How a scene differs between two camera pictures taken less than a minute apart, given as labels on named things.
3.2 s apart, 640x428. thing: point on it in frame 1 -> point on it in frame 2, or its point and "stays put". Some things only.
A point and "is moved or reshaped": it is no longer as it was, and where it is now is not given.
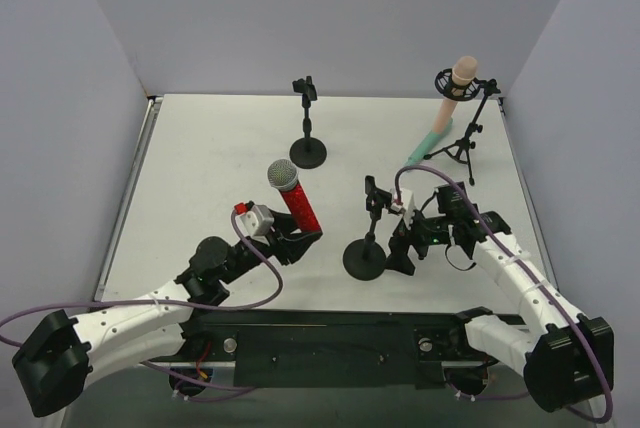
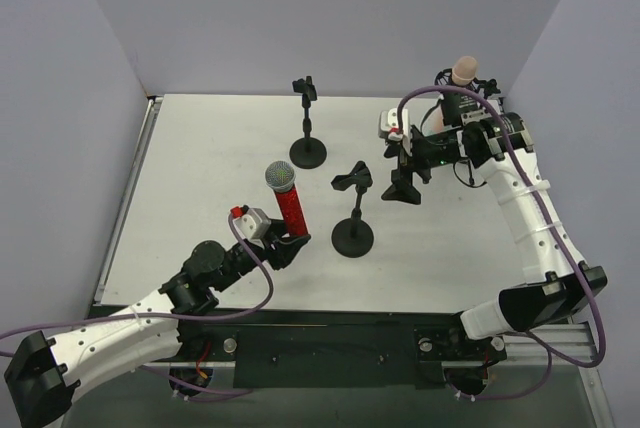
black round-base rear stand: [307, 152] stays put
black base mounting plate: [339, 348] stays put
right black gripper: [407, 239] -> [406, 163]
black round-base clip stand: [365, 258] -> [354, 237]
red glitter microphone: [283, 175] is moved or reshaped
